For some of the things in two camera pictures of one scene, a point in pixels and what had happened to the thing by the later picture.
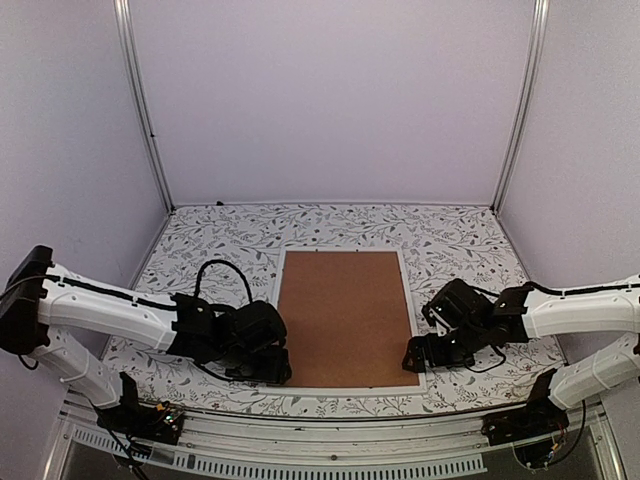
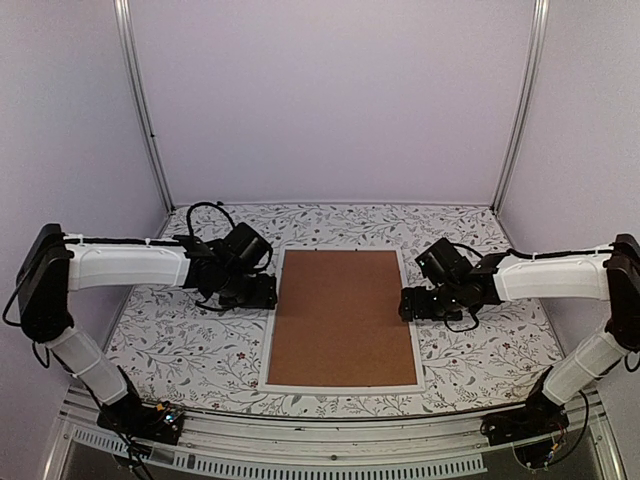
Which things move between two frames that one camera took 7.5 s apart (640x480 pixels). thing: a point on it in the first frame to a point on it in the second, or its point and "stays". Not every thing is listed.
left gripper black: x=274 y=370 to x=255 y=303
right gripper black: x=415 y=349 to x=410 y=295
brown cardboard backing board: x=346 y=319 stays
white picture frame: x=280 y=390 stays
